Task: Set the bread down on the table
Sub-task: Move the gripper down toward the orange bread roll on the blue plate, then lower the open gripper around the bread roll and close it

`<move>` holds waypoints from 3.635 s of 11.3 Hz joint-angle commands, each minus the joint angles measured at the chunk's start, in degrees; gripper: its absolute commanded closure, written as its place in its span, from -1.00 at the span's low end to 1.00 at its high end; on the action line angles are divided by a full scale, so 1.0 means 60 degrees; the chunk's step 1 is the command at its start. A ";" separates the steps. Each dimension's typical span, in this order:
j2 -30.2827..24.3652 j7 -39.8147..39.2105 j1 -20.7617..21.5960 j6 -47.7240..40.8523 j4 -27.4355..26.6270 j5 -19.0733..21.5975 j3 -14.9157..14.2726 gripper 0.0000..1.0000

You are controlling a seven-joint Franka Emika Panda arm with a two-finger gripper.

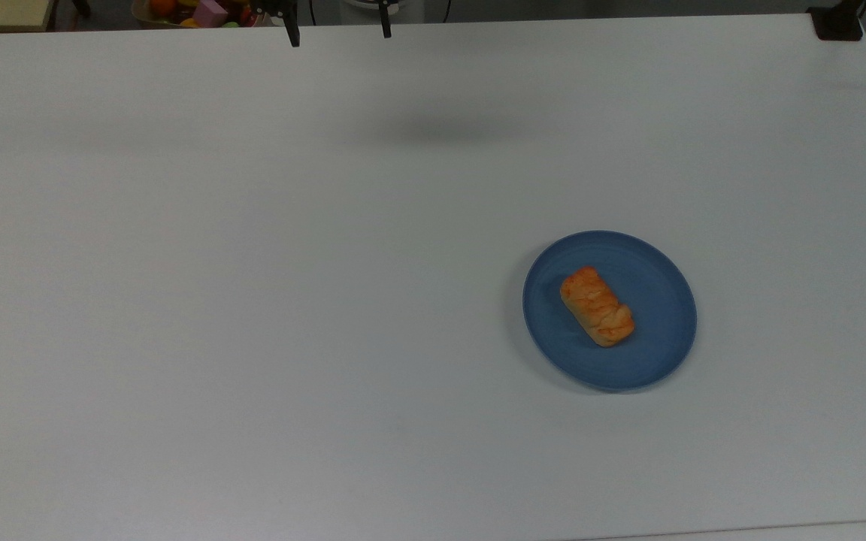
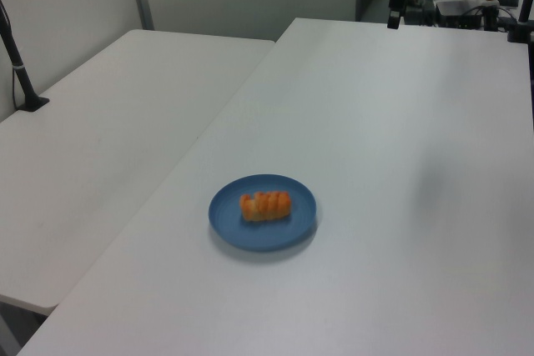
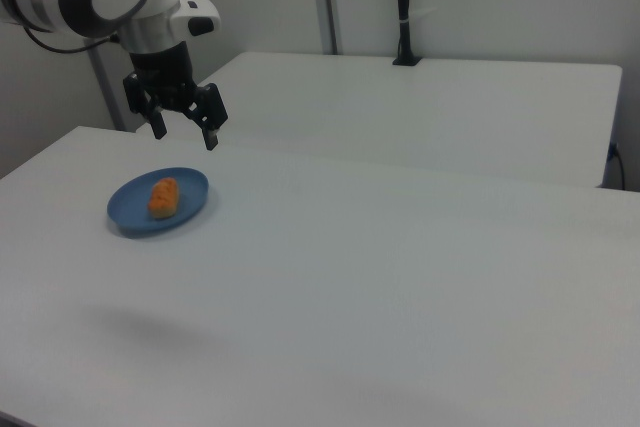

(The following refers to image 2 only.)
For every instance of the orange twisted bread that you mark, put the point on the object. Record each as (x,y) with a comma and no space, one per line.
(265,207)

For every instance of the black electronics box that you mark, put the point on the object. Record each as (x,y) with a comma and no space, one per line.
(461,14)

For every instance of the blue round plate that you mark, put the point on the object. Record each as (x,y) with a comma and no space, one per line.
(233,227)

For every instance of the white side table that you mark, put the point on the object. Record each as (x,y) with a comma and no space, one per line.
(104,131)

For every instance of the black cylinder mount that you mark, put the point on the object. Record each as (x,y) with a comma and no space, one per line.
(491,18)

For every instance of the black camera stand with clamp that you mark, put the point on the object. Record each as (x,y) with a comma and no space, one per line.
(521,18)

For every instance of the black camera stand with plate base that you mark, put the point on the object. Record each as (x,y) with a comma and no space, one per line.
(18,68)

